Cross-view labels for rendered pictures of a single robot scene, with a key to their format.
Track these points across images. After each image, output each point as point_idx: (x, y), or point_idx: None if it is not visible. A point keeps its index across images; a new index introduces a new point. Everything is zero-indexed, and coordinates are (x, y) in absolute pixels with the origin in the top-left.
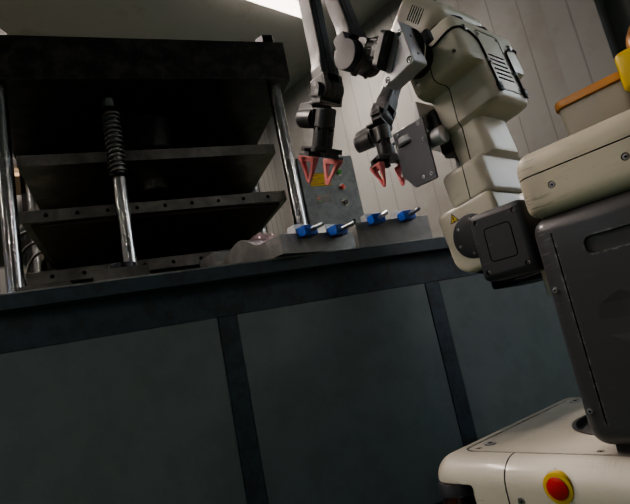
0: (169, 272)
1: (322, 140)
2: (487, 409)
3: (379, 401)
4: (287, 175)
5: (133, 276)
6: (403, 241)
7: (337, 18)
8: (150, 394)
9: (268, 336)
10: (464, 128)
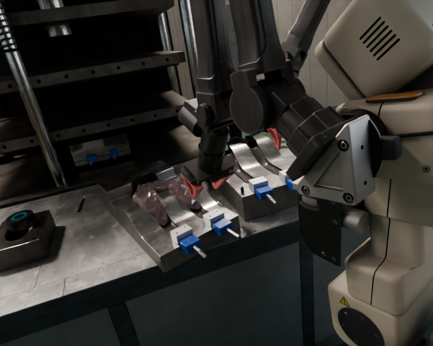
0: (49, 301)
1: (209, 166)
2: (326, 316)
3: (245, 329)
4: (185, 39)
5: (13, 312)
6: (286, 223)
7: (241, 22)
8: None
9: (154, 310)
10: (392, 222)
